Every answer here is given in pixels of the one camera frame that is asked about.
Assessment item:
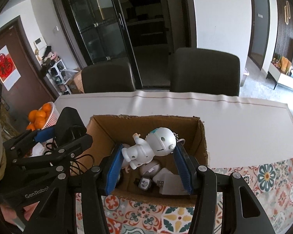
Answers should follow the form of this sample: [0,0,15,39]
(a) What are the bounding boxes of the black smart watch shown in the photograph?
[134,177,159,191]

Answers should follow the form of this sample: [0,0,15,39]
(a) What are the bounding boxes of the brown entrance door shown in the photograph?
[0,16,56,131]

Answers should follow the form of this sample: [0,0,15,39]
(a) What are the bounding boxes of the dark chair right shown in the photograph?
[170,48,240,96]

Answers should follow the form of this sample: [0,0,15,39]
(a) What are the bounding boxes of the brown cardboard box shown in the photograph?
[81,115,208,207]

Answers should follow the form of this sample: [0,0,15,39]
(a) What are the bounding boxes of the patterned tile table runner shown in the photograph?
[74,155,293,234]

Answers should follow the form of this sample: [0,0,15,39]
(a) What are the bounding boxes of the white robot figurine keychain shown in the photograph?
[122,127,185,170]

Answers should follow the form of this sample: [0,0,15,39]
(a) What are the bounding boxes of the white battery charger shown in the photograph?
[153,168,189,195]

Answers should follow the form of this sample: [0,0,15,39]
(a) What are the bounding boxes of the left hand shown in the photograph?
[0,202,39,224]

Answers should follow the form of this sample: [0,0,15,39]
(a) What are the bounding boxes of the orange fruit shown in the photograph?
[28,109,38,123]
[42,103,53,113]
[34,116,46,129]

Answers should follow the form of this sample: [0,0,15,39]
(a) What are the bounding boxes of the black glass sliding door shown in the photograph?
[53,0,197,89]

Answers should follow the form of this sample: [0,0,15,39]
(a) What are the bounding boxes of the dark chair left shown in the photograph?
[81,59,136,94]

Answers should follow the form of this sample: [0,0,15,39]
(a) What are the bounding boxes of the dark chair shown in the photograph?
[81,59,136,94]
[170,48,240,96]

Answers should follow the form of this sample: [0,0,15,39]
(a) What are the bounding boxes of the white shoe shelf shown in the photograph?
[48,59,72,95]

